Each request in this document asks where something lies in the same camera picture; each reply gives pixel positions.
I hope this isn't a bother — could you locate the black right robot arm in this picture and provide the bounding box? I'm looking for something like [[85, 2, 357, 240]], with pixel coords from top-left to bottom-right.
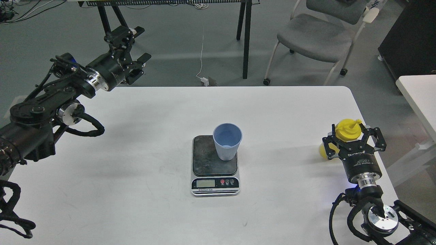
[[322, 118, 436, 245]]

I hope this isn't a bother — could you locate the black cabinet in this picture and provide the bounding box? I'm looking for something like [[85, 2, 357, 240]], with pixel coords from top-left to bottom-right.
[[378, 0, 436, 80]]

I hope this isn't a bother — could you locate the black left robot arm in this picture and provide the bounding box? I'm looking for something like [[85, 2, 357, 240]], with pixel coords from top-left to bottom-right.
[[1, 26, 151, 176]]

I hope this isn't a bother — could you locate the grey office chair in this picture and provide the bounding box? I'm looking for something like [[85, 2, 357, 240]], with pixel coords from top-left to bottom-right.
[[263, 0, 380, 86]]

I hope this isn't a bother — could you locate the yellow squeeze bottle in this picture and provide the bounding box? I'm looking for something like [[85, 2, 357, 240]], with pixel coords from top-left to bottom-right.
[[319, 118, 362, 159]]

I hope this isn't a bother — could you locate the digital kitchen scale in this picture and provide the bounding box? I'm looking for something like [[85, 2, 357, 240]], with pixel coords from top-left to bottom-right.
[[190, 135, 241, 197]]

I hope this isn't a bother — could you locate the black trestle table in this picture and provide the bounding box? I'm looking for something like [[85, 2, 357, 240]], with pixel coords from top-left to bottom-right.
[[71, 0, 257, 80]]

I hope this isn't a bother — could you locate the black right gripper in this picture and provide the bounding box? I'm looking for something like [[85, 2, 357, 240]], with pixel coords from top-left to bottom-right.
[[327, 123, 387, 187]]

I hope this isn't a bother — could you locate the white side table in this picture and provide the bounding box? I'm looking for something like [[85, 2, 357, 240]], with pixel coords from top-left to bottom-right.
[[396, 75, 436, 152]]

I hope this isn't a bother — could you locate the light blue plastic cup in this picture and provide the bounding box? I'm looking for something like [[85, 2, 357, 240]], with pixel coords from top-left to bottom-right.
[[212, 123, 243, 161]]

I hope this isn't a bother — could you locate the white cable with plug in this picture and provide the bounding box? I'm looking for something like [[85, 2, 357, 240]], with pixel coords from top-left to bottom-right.
[[196, 26, 218, 86]]

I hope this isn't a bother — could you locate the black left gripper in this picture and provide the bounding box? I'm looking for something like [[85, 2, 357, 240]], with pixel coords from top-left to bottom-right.
[[85, 26, 152, 92]]

